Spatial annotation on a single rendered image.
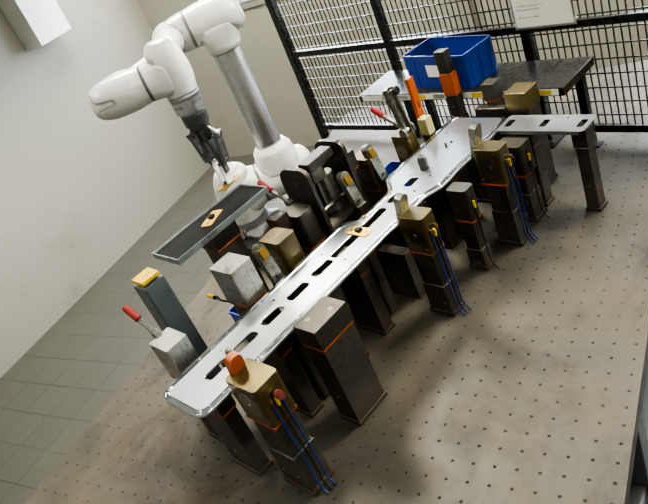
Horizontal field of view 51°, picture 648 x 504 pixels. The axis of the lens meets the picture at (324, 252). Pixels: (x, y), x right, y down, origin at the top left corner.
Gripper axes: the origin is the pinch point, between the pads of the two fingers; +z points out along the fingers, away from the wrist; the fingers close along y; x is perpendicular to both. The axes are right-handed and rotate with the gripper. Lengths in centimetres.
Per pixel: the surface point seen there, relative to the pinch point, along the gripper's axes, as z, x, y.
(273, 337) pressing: 26, -38, 35
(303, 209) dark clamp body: 17.7, 6.2, 18.2
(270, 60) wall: 53, 249, -199
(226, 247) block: 17.9, -13.1, 1.6
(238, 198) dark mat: 9.8, 0.7, 0.0
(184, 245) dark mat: 9.9, -22.9, -2.2
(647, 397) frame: 103, 28, 99
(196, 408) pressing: 26, -63, 29
